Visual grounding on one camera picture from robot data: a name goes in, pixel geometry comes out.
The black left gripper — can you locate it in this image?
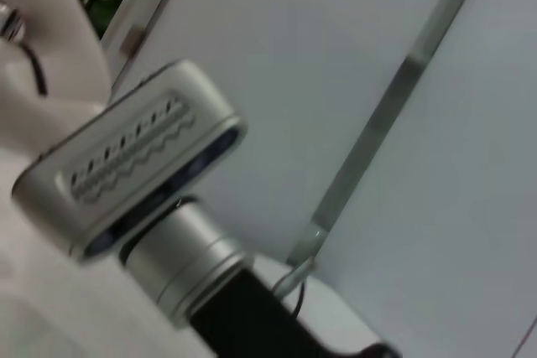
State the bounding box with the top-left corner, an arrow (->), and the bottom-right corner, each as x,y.
186,266 -> 404,358

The thin left gripper cable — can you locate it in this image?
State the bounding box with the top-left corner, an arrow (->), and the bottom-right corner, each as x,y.
290,267 -> 310,318

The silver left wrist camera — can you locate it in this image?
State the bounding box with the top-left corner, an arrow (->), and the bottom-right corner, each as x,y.
11,59 -> 249,262

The dark wall seam strip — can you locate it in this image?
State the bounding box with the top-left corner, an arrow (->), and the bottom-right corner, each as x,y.
286,0 -> 493,267

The aluminium partition frame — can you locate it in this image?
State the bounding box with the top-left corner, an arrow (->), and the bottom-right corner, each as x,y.
102,0 -> 195,91

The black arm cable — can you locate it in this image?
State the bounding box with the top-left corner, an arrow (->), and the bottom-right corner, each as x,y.
18,40 -> 50,98

